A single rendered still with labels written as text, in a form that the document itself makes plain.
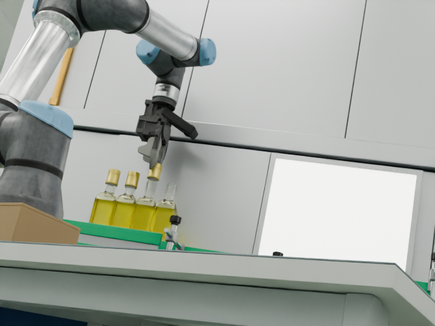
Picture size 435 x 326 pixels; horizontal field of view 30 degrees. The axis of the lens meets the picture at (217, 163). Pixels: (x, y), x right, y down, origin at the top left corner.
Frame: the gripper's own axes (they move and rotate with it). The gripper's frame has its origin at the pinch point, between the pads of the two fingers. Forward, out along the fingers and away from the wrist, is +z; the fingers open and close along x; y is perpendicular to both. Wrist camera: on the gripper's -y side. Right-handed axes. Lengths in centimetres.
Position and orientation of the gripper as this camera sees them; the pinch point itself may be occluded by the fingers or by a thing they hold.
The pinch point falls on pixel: (155, 167)
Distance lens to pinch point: 227.4
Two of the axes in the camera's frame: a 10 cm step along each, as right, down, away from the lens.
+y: -9.7, -1.2, 2.2
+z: -1.9, 9.2, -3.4
